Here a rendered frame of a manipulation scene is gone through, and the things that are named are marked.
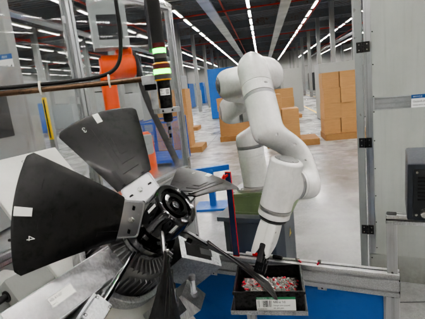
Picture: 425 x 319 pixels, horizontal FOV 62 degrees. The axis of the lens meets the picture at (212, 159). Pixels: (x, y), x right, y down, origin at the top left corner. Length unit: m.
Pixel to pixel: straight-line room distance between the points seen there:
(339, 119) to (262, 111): 8.16
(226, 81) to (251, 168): 0.52
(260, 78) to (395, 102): 1.69
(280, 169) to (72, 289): 0.53
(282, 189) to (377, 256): 2.05
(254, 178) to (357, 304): 0.63
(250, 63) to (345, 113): 8.13
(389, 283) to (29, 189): 1.07
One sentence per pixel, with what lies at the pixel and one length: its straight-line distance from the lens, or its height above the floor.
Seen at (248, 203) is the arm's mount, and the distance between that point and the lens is 1.59.
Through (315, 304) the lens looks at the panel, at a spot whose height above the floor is 0.70.
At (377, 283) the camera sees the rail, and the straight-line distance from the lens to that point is 1.32.
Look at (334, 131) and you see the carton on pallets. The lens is 9.11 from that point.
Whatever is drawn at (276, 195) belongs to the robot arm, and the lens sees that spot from 0.90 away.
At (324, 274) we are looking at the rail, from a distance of 1.33.
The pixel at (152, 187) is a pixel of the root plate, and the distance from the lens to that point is 0.95.
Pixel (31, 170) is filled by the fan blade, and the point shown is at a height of 1.37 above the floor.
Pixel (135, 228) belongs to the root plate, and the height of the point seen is 1.19.
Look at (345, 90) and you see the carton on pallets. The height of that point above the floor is 1.13.
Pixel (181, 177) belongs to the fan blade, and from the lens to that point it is 1.17.
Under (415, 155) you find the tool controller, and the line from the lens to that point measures 1.17.
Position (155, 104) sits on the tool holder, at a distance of 0.94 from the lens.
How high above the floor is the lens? 1.49
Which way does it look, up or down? 11 degrees down
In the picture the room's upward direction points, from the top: 6 degrees counter-clockwise
